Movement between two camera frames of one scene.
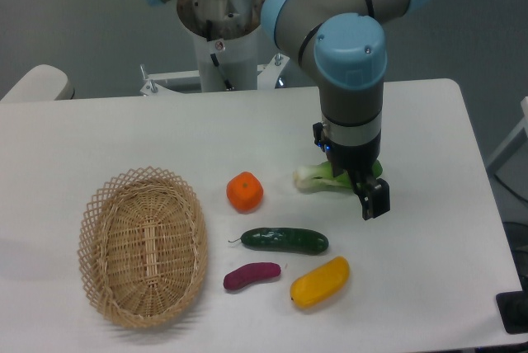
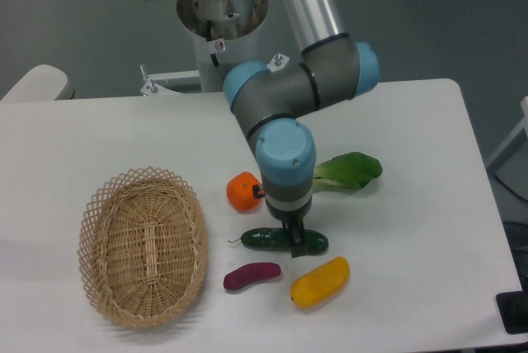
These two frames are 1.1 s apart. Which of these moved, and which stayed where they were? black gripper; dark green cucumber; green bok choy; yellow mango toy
Moved: black gripper
Stayed: dark green cucumber; yellow mango toy; green bok choy
